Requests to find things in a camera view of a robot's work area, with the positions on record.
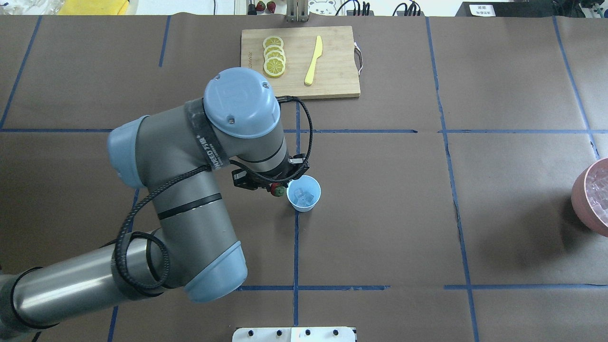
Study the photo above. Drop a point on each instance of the red strawberry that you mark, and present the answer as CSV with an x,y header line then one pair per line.
x,y
277,189

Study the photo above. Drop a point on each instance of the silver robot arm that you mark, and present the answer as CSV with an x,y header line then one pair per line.
x,y
180,235

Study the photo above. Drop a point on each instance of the light blue paper cup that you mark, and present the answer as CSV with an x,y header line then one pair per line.
x,y
303,193

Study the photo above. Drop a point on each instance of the pink bowl of ice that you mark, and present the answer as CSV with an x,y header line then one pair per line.
x,y
589,197

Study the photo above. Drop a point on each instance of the wooden cutting board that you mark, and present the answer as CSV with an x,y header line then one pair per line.
x,y
336,74

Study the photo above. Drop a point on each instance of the lemon slice near board edge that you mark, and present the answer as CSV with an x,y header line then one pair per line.
x,y
274,67

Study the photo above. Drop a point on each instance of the yellow plastic knife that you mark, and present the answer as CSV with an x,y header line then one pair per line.
x,y
317,53

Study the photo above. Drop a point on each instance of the middle lemon slice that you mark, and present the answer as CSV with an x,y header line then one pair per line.
x,y
274,51

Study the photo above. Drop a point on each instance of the far lemon slice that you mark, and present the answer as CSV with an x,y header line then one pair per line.
x,y
273,41

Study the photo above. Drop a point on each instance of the yellow cloth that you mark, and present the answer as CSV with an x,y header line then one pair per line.
x,y
94,7

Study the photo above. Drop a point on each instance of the clear plastic bag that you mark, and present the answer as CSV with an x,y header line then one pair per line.
x,y
30,7

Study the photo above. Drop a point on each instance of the arm black camera mount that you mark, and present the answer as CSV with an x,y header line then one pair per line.
x,y
290,169

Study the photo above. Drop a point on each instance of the aluminium frame post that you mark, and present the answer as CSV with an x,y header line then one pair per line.
x,y
297,10

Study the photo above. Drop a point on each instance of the white camera post with base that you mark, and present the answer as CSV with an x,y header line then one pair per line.
x,y
295,334

